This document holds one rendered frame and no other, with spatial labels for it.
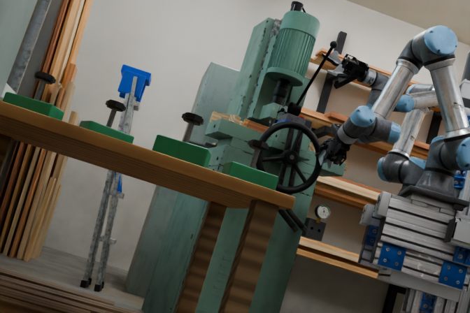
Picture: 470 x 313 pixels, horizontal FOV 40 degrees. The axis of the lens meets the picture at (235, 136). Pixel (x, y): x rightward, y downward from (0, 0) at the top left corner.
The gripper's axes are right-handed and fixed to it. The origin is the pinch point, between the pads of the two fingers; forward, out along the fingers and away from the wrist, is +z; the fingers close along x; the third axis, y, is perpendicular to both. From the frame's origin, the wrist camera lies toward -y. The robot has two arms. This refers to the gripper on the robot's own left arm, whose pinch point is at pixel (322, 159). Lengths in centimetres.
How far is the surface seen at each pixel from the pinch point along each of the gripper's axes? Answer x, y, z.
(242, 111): -24, -45, 40
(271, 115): -15.7, -32.1, 21.4
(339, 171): 18.3, -13.3, 21.3
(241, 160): -26.2, -4.7, 22.4
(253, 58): -25, -71, 30
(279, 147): -14.4, -8.1, 10.7
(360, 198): 115, -116, 179
